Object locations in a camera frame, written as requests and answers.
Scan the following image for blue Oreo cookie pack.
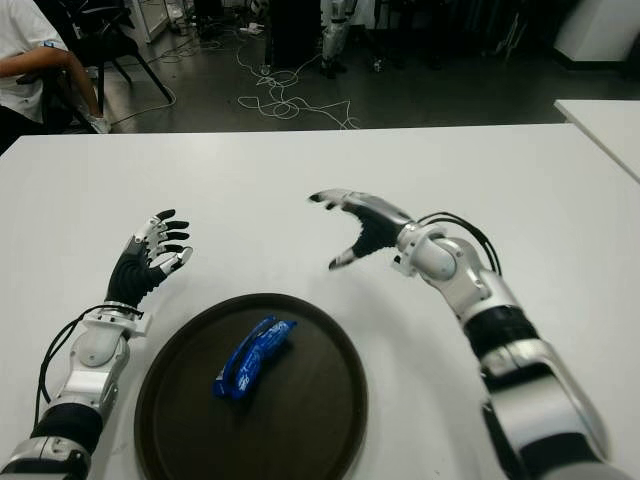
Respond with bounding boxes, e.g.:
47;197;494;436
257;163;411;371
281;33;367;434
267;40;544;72
212;314;299;401

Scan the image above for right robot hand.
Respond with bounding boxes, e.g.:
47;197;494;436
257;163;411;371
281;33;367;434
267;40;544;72
308;188;416;272

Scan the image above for white side table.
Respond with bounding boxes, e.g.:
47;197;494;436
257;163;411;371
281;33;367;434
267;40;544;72
552;98;640;184

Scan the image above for tangled white floor cable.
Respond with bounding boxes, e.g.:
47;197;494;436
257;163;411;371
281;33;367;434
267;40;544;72
234;27;361;131

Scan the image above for black chair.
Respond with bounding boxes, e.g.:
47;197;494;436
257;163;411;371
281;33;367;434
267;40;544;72
42;0;175;134

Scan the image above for seated person white shirt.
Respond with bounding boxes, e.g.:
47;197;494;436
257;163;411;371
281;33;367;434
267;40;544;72
0;0;112;156

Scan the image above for white glass-front cabinet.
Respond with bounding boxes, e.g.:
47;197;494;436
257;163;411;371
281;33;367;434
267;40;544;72
122;0;170;46

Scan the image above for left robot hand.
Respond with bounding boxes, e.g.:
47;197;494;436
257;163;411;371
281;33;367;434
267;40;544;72
104;208;195;310

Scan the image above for standing silver humanoid robot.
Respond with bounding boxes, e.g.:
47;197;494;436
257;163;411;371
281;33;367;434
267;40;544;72
319;0;357;80

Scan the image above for dark brown round tray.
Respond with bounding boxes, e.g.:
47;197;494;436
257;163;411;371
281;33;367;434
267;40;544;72
133;293;369;480

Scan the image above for left arm black cables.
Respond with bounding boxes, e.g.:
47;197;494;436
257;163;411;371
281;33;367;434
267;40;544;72
32;309;146;427

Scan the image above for arm black cables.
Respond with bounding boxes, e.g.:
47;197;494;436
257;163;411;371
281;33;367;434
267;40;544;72
414;212;504;277
32;309;146;427

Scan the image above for right arm black cables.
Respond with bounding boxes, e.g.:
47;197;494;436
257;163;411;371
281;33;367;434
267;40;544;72
414;212;504;277

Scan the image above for white black-based cabinet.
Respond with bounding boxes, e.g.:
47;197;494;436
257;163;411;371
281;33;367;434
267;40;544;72
552;0;640;64

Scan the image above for black floor cabinet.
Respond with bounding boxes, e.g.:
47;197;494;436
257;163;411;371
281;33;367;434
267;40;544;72
268;0;324;71

